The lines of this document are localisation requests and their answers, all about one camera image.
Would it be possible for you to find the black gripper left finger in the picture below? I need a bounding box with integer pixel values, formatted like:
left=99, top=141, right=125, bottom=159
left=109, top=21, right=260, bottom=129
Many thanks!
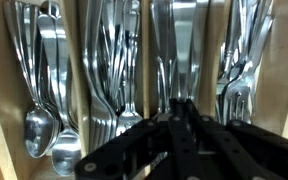
left=74, top=98, right=199, bottom=180

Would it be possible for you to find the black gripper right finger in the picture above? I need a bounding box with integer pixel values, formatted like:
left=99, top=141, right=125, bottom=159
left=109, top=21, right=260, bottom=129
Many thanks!
left=181, top=98, right=288, bottom=180

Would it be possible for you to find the small ornate steel fork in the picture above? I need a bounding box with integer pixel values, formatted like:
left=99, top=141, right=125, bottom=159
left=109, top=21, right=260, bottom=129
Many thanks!
left=116, top=0, right=144, bottom=137

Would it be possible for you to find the silver forks pile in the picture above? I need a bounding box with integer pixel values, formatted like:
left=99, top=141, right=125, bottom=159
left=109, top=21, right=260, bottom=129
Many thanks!
left=82, top=0, right=118, bottom=153

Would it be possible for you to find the steel spoon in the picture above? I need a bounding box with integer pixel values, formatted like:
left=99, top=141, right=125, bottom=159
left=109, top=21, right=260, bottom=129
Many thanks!
left=37, top=1, right=83, bottom=177
left=3, top=0, right=57, bottom=159

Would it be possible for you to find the wooden cutlery organizer tray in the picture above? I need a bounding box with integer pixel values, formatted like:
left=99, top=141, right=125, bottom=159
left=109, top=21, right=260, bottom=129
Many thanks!
left=0, top=0, right=288, bottom=180

